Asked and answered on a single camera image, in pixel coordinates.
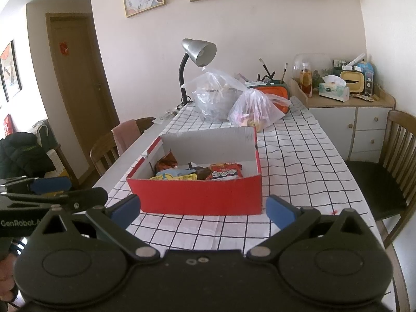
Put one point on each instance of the checked tablecloth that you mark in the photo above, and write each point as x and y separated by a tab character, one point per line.
308	175

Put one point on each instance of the dark red chip packet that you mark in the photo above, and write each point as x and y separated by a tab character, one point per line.
166	162

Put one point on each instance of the red snack packet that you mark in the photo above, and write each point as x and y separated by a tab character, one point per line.
226	171

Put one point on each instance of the glass vase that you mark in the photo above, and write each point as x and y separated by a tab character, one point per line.
312	63

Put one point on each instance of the black jacket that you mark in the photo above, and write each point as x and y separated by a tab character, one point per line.
22	156

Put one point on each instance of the red cardboard box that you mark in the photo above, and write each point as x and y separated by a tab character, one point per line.
201	196

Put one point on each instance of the black framed wall picture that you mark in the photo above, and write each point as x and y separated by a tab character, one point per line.
11	71

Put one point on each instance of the pink cloth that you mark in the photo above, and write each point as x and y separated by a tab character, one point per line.
126	136

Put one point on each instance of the yellow tissue holder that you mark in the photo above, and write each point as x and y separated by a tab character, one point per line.
352	83

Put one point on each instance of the silver desk lamp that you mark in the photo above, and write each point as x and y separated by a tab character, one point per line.
200	50

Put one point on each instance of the white sideboard cabinet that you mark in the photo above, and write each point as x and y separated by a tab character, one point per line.
331	126

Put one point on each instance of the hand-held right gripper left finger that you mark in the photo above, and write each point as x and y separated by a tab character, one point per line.
125	209

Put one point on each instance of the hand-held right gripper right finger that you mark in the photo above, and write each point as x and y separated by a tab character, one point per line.
279	213

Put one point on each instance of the amber liquid bottle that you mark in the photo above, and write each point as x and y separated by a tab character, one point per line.
306	84

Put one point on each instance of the wooden door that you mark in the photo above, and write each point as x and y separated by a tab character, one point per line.
81	97

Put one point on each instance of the blue packaged item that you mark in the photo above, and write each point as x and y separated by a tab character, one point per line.
369	76

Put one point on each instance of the clear plastic bag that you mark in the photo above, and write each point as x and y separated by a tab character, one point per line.
214	97

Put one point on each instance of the green tissue box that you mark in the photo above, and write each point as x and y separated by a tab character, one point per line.
334	91

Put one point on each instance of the long yellow snack packet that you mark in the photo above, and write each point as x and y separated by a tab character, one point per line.
183	177

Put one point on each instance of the plastic bag of snacks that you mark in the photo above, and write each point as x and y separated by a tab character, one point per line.
256	110

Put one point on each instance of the wooden chair with dark seat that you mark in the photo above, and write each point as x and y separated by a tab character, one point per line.
373	182

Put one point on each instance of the orange container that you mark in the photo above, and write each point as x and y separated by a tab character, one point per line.
276	92

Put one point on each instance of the person's left hand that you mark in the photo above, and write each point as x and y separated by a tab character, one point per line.
8	276

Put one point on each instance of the dark snack packet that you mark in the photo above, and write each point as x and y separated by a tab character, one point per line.
201	172

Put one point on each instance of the red wall decoration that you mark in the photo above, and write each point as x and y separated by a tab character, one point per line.
8	125

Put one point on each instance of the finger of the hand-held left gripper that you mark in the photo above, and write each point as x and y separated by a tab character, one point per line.
52	185
87	198

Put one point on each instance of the paint brush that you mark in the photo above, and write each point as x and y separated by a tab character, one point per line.
266	70
284	71

